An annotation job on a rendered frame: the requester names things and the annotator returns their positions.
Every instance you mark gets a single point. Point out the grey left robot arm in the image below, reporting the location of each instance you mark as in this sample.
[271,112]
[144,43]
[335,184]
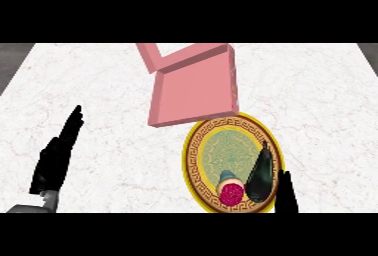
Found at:
[41,205]

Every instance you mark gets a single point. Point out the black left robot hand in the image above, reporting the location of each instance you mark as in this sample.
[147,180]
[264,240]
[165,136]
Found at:
[53,163]

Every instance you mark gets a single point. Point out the yellow patterned plate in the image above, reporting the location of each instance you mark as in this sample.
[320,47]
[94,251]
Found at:
[226,150]

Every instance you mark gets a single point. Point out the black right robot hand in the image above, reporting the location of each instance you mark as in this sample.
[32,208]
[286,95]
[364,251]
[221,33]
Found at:
[285,196]

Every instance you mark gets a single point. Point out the pink cardboard box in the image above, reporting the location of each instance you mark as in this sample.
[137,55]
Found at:
[193,86]

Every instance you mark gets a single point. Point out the dark green eggplant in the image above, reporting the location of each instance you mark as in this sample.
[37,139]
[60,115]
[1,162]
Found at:
[260,176]

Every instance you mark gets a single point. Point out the pink frosted cupcake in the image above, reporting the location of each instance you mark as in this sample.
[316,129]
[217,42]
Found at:
[230,190]

